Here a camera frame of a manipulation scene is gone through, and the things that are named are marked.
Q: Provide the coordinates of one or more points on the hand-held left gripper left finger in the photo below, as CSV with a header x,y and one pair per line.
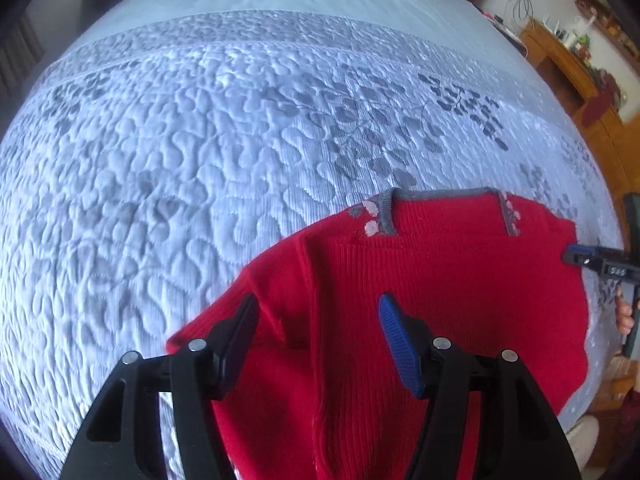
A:
x,y
235,341

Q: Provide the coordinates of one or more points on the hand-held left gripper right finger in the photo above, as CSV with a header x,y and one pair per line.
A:
x,y
400,346

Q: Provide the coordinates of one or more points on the dark red hanging cloth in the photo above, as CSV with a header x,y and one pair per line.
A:
x,y
600,105

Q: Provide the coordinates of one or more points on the white bottle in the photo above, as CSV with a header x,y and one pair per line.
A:
x,y
569,36

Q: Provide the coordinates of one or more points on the beige curtain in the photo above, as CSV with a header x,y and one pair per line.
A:
x,y
20,55

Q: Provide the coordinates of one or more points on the wooden wall shelf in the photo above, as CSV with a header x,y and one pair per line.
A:
x,y
600,10

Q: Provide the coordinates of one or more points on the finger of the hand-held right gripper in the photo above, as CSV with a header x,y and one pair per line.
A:
x,y
587,257

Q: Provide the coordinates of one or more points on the wooden desk with clutter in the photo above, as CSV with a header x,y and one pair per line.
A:
x,y
555,57

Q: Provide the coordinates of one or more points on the red knitted sweater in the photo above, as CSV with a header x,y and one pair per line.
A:
x,y
450,280

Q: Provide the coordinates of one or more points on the blue quilted bedspread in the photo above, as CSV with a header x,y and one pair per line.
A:
x,y
175,160

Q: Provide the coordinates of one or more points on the person's white trousers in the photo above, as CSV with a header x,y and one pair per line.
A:
x,y
582,440

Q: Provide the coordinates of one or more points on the person's right hand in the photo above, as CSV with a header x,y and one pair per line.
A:
x,y
625,316

